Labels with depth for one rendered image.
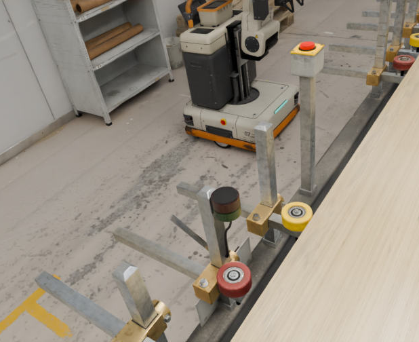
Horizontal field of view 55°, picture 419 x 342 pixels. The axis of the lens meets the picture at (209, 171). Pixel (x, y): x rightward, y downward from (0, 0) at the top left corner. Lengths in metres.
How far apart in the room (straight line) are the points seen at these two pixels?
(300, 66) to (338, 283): 0.58
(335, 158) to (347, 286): 0.76
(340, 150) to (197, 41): 1.35
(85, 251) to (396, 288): 1.87
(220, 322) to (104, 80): 3.23
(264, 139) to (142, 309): 0.50
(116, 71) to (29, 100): 0.95
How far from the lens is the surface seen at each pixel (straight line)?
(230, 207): 0.83
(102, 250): 2.45
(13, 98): 3.59
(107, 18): 4.07
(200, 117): 2.91
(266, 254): 1.27
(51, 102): 3.78
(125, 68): 4.25
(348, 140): 1.72
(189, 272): 1.06
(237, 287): 0.94
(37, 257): 2.61
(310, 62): 1.16
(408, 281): 0.98
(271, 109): 2.81
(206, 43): 2.64
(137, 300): 0.79
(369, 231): 1.07
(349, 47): 2.21
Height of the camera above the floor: 1.66
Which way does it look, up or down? 37 degrees down
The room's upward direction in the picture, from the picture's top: 11 degrees counter-clockwise
